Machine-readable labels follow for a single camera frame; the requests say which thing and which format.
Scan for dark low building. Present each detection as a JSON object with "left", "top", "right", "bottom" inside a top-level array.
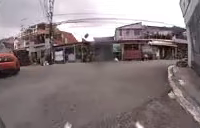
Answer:
[{"left": 91, "top": 36, "right": 115, "bottom": 62}]

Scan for grey asphalt road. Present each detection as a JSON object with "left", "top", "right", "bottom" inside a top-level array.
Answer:
[{"left": 0, "top": 59, "right": 200, "bottom": 128}]

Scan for two-storey building with awning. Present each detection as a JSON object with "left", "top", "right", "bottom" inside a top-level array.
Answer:
[{"left": 113, "top": 21, "right": 189, "bottom": 62}]

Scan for utility pole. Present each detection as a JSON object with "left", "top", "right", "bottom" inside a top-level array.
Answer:
[{"left": 46, "top": 0, "right": 56, "bottom": 65}]

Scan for building with red roof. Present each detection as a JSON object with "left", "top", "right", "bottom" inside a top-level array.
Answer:
[{"left": 13, "top": 22, "right": 89, "bottom": 66}]

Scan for robot's own part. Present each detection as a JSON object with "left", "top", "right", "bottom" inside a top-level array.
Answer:
[
  {"left": 64, "top": 121, "right": 73, "bottom": 128},
  {"left": 135, "top": 121, "right": 145, "bottom": 128}
]

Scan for pale concrete kerb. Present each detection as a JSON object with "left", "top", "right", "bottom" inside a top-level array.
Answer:
[{"left": 167, "top": 64, "right": 200, "bottom": 128}]

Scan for grey concrete pavement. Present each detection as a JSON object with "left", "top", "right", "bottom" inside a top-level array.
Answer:
[{"left": 172, "top": 65, "right": 200, "bottom": 116}]

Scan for red car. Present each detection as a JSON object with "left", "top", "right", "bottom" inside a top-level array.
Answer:
[{"left": 0, "top": 51, "right": 21, "bottom": 78}]

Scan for overhead wires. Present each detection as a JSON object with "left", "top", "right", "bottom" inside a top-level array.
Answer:
[{"left": 19, "top": 0, "right": 186, "bottom": 33}]

